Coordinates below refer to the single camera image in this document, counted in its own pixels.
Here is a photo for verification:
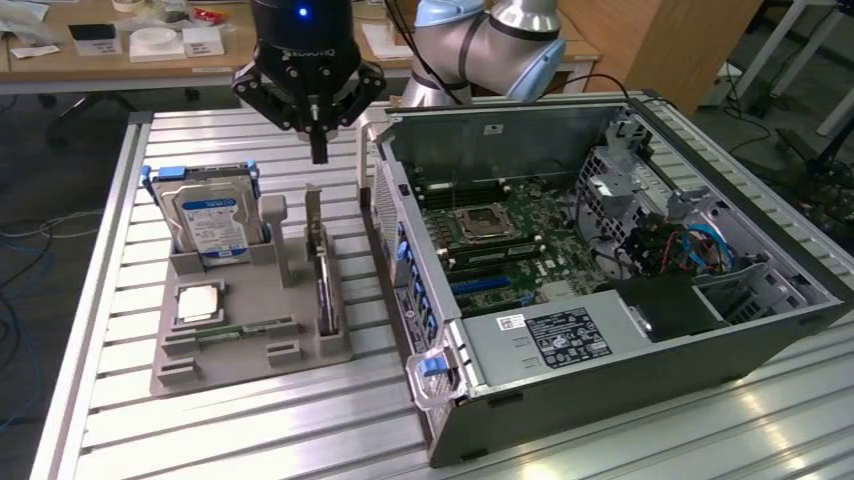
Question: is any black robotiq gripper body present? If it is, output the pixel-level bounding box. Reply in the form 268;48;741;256
249;0;363;134

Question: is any red packet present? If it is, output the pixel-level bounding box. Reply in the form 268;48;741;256
188;5;233;27

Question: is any plain white box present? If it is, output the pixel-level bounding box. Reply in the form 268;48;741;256
180;26;225;59

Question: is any white box with round dish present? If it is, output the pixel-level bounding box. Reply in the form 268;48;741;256
127;27;187;63

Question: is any wooden desk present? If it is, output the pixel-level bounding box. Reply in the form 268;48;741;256
0;0;603;96

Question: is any white box with black top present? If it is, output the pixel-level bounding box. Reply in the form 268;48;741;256
67;23;123;57

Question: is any CPU socket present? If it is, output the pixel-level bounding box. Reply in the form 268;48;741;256
452;203;516;247

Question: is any installed RAM stick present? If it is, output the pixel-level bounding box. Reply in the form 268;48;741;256
444;241;543;263

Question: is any grey parts rack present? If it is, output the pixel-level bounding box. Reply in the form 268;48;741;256
149;194;356;400

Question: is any silver CPU chip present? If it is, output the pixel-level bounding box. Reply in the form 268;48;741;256
175;286;225;324

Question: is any green motherboard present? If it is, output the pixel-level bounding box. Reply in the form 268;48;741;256
407;172;606;319

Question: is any metal disk bay cage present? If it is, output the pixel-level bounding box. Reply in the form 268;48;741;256
574;143;662;254

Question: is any blue expansion slot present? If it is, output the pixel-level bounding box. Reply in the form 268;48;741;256
448;272;530;297

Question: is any green RAM stick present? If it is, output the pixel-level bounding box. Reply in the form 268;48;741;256
193;323;269;342

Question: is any wooden cabinet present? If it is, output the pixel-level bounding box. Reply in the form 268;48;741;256
572;0;766;115

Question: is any grey power supply unit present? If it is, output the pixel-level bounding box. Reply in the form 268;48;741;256
458;291;654;389

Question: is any open black PC case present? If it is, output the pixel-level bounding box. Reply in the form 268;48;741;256
358;97;854;469

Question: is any hard disk in blue bracket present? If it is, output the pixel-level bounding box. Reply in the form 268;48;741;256
140;161;261;267

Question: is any graphics card with metal bracket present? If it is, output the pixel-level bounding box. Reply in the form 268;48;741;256
302;183;336;337

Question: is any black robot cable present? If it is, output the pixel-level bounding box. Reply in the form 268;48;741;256
543;73;634;104

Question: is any white floor cable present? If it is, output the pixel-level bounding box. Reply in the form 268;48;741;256
0;208;107;240

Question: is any blue floor cable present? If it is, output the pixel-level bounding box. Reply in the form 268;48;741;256
0;233;59;429

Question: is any red wire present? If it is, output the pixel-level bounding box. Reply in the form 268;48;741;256
656;227;702;275

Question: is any white table frame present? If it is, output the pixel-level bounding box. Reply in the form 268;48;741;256
730;0;854;137

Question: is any blue data wire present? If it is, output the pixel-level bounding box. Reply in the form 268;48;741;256
683;223;738;275

